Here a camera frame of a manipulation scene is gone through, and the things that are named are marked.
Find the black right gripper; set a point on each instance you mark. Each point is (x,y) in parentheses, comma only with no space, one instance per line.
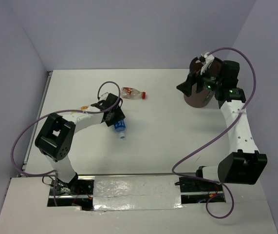
(186,87)

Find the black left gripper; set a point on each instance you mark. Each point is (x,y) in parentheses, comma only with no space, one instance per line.
(120,115)

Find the blue label white cap bottle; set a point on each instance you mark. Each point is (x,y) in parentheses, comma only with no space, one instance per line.
(120,128)

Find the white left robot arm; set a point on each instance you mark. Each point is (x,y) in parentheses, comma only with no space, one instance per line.
(56,135)

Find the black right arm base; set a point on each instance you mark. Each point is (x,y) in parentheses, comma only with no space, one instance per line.
(189,185)

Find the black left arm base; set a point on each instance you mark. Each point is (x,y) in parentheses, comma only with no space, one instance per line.
(80,195)

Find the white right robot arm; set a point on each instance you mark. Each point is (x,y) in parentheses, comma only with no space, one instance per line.
(245,163)

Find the brown plastic waste bin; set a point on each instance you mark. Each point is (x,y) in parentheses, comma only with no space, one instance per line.
(199,100)

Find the red cap clear bottle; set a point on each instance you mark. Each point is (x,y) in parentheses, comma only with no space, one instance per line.
(133,94)

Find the yellow cap orange label bottle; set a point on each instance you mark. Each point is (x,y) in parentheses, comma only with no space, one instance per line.
(84,107)

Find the white foil covered front board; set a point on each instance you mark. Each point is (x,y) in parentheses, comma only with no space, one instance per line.
(134,205)

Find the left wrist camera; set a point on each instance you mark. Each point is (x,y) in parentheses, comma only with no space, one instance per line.
(103,96)

